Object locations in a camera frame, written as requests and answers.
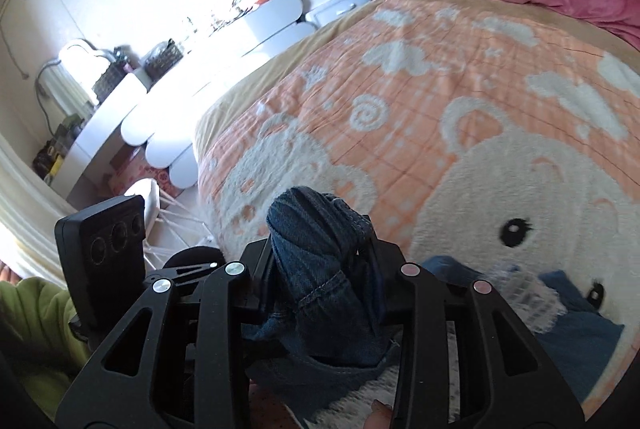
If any peach bear print blanket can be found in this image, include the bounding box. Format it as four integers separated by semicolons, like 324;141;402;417
197;2;640;429

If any white chair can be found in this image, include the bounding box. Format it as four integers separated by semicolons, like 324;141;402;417
122;178;216;260

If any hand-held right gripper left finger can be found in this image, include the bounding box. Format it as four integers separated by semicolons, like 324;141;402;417
55;239;281;429

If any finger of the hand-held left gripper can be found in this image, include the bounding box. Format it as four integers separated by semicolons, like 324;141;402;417
162;246;226;284

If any white curtain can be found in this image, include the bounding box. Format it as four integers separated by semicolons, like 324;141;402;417
0;134;68;282

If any pink patterned box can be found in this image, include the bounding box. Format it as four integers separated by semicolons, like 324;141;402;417
107;144;173;197

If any person's pink dotted clothing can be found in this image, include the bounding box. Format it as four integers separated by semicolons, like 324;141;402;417
250;386;396;429

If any beige bed sheet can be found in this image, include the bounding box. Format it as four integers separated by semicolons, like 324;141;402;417
192;0;640;160

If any person's left forearm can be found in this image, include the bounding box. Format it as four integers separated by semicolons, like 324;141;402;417
0;276;93;420

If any blue denim pants lace trim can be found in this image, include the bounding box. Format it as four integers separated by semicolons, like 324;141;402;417
242;186;626;429

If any white desk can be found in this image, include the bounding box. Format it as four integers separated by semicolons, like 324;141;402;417
65;0;318;210

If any white arched mirror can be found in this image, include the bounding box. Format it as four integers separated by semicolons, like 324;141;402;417
37;39;118;115

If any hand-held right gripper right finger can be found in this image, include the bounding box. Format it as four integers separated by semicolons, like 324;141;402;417
370;229;586;429

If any dark woven basket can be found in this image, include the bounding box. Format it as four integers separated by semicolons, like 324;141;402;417
92;59;126;102
142;39;185;80

